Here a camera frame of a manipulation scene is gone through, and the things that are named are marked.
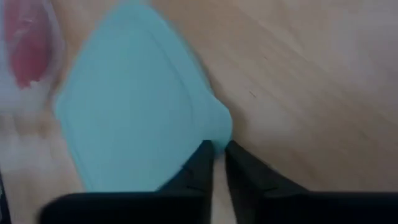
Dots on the light blue container lid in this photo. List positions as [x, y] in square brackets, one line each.
[133, 109]

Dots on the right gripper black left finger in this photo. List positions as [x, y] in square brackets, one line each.
[199, 171]

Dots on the clear plastic zip bag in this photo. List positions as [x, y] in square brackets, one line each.
[9, 99]

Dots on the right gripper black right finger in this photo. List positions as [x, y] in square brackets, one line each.
[248, 174]

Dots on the red elastic bandage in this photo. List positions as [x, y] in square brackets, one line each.
[28, 46]

